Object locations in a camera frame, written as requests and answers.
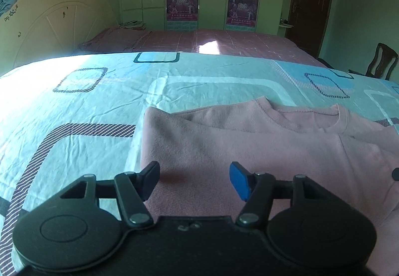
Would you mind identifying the pink sweatshirt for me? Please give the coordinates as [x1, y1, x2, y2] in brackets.
[141, 97, 398, 275]

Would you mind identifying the patterned light blue bedsheet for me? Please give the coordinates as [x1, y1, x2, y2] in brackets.
[1, 52, 398, 275]

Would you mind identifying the dark wooden chair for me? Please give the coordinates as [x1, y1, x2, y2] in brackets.
[348, 43, 398, 81]

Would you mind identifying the pink checked bed cover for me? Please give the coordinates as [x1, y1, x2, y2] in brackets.
[73, 27, 325, 67]

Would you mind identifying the lower right pink poster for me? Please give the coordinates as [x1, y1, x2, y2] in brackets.
[226, 0, 259, 31]

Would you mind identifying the pink poster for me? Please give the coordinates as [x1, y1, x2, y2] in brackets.
[226, 0, 259, 31]
[166, 0, 198, 21]

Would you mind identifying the cream arched headboard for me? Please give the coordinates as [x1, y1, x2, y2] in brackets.
[1, 0, 118, 74]

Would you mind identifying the lower left pink poster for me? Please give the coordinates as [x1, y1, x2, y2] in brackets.
[166, 0, 198, 21]

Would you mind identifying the dark wooden door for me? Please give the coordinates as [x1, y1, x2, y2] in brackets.
[285, 0, 331, 58]

